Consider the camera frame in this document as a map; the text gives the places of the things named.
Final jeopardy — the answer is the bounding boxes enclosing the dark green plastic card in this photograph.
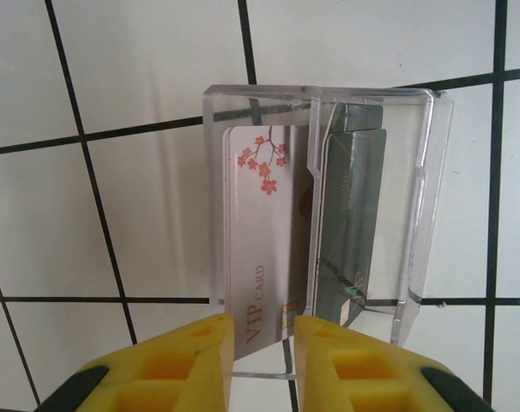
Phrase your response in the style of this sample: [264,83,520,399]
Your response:
[313,128,389,330]

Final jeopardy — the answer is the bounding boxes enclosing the white VIP card cherry blossom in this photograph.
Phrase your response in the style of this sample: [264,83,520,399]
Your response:
[221,124,317,360]

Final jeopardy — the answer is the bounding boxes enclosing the small dark box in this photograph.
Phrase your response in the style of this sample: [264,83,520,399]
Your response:
[202,83,457,381]

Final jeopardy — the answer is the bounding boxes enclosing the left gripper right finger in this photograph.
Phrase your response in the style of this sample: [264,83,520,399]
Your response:
[294,316,493,412]

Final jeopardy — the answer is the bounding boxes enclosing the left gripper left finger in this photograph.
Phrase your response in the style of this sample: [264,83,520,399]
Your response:
[36,313,236,412]

